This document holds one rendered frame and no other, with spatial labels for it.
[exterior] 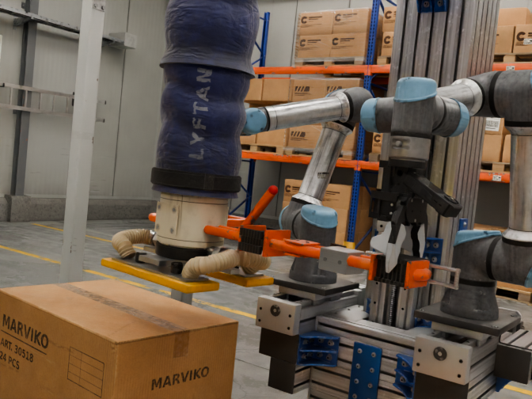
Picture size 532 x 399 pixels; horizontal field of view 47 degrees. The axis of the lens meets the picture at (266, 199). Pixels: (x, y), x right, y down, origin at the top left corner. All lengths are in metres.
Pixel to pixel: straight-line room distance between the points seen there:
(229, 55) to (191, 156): 0.25
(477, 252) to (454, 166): 0.33
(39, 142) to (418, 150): 10.91
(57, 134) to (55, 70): 1.17
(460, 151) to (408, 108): 0.79
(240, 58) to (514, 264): 0.84
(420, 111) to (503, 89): 0.46
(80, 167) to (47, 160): 7.29
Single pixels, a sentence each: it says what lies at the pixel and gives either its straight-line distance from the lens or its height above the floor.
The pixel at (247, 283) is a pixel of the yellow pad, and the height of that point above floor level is 1.09.
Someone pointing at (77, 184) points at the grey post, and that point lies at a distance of 4.70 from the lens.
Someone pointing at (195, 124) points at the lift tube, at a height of 1.46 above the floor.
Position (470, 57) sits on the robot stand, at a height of 1.76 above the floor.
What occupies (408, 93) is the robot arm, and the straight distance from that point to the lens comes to 1.17.
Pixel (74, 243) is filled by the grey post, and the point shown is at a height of 0.68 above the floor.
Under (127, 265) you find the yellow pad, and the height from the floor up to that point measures 1.10.
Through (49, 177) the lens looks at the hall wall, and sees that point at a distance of 12.03.
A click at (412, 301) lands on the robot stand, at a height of 1.03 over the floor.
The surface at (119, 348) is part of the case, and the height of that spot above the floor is 0.93.
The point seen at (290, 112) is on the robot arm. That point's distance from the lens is 1.87.
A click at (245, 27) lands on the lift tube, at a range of 1.52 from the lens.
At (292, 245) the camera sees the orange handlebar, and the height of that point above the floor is 1.22.
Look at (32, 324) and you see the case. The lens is 1.80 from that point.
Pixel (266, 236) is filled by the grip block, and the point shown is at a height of 1.23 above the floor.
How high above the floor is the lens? 1.38
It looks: 3 degrees down
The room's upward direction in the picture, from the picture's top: 6 degrees clockwise
